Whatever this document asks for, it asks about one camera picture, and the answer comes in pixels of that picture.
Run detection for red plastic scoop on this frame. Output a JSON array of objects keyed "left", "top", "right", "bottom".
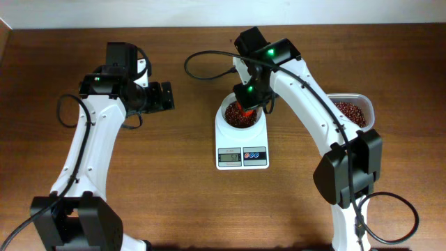
[{"left": 236, "top": 101, "right": 254, "bottom": 117}]

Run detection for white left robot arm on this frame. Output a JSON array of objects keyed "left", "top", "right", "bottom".
[{"left": 30, "top": 42, "right": 174, "bottom": 250}]

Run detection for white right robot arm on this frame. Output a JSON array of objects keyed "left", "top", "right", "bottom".
[{"left": 233, "top": 27, "right": 383, "bottom": 250}]

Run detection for white round bowl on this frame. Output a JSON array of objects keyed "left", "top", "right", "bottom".
[{"left": 220, "top": 93, "right": 261, "bottom": 129}]

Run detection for red beans in bowl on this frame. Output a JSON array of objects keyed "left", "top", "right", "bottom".
[{"left": 224, "top": 101, "right": 257, "bottom": 128}]

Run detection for white digital kitchen scale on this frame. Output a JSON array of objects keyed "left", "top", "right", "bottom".
[{"left": 215, "top": 102, "right": 270, "bottom": 170}]

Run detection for red adzuki beans in container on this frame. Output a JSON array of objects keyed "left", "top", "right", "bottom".
[{"left": 335, "top": 102, "right": 367, "bottom": 128}]

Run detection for clear plastic bean container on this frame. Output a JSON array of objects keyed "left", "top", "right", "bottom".
[{"left": 328, "top": 93, "right": 375, "bottom": 132}]

